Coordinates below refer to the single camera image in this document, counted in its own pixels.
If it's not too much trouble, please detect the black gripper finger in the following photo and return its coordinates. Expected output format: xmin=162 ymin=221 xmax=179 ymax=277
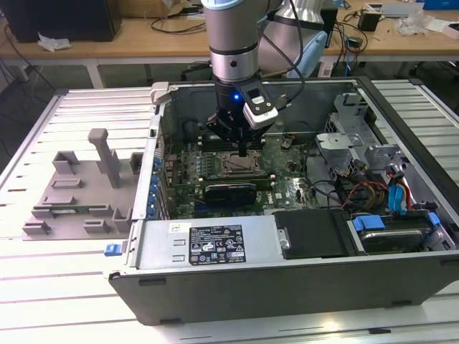
xmin=243 ymin=127 xmax=267 ymax=157
xmin=206 ymin=115 xmax=244 ymax=157

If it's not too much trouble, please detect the metal socket cover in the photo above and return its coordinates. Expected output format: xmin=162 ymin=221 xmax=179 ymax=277
xmin=220 ymin=150 xmax=263 ymax=177

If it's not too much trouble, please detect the silver CPU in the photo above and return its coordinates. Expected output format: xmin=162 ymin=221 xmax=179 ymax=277
xmin=229 ymin=157 xmax=252 ymax=172

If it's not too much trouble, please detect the black RAM slot row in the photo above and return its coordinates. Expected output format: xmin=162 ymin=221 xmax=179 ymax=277
xmin=197 ymin=133 xmax=265 ymax=151
xmin=199 ymin=173 xmax=276 ymax=191

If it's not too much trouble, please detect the black cylinder component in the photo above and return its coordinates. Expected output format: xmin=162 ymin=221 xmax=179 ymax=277
xmin=182 ymin=120 xmax=200 ymax=143

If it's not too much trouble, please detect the green motherboard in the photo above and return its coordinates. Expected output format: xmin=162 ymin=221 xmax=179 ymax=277
xmin=161 ymin=138 xmax=320 ymax=219

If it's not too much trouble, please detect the black graphics card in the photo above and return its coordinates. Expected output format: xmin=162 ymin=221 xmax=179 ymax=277
xmin=202 ymin=181 xmax=258 ymax=208

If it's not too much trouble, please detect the grey case corner latch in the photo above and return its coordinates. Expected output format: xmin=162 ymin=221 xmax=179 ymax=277
xmin=149 ymin=81 xmax=171 ymax=105

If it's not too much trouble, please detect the metal drive cage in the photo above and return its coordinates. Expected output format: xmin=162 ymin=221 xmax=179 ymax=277
xmin=315 ymin=92 xmax=410 ymax=180

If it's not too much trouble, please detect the black disk bay plate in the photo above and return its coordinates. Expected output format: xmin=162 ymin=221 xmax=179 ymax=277
xmin=272 ymin=209 xmax=351 ymax=261

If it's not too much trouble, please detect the black computer tower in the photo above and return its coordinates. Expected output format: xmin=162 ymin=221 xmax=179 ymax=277
xmin=322 ymin=7 xmax=340 ymax=49

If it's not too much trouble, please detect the grey power supply with label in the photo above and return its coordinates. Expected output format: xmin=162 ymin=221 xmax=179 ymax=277
xmin=136 ymin=216 xmax=280 ymax=270

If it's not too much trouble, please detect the grey parts rack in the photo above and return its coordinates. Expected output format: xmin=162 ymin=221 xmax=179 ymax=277
xmin=22 ymin=128 xmax=145 ymax=242

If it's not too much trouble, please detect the open grey PC case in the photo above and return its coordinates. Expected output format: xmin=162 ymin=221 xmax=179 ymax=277
xmin=107 ymin=75 xmax=459 ymax=327

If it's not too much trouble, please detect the small black box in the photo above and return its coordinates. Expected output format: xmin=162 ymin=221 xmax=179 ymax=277
xmin=357 ymin=9 xmax=380 ymax=32

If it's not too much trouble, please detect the hard disk in blue carrier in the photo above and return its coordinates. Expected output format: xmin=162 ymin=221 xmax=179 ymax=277
xmin=353 ymin=211 xmax=440 ymax=256

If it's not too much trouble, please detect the large black box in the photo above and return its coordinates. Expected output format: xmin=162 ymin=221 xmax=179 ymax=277
xmin=0 ymin=0 xmax=123 ymax=44

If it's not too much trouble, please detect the grey flat device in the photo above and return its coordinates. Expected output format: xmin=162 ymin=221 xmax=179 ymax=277
xmin=365 ymin=2 xmax=399 ymax=19

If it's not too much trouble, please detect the crumpled white paper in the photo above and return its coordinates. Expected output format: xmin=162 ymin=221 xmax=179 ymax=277
xmin=37 ymin=32 xmax=71 ymax=53

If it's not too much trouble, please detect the clear plastic bag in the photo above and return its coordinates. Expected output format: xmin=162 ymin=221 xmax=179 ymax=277
xmin=396 ymin=9 xmax=431 ymax=37

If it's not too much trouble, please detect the white flat box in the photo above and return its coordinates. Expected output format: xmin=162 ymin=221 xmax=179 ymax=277
xmin=426 ymin=17 xmax=459 ymax=40

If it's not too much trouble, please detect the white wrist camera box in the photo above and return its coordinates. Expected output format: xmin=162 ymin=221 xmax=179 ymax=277
xmin=242 ymin=84 xmax=280 ymax=130

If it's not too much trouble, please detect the black wire bundle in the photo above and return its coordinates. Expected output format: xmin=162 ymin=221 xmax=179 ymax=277
xmin=304 ymin=145 xmax=354 ymax=209

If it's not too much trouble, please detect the black camera cable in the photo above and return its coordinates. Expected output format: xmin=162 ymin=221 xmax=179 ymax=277
xmin=257 ymin=0 xmax=306 ymax=110

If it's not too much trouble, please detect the red and yellow wire bundle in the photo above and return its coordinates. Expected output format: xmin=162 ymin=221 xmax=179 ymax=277
xmin=342 ymin=181 xmax=390 ymax=211

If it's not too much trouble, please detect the blue flat wire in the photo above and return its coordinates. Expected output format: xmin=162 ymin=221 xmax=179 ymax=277
xmin=389 ymin=181 xmax=410 ymax=216

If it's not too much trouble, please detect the thin red wire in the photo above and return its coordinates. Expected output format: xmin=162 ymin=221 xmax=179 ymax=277
xmin=402 ymin=182 xmax=413 ymax=213

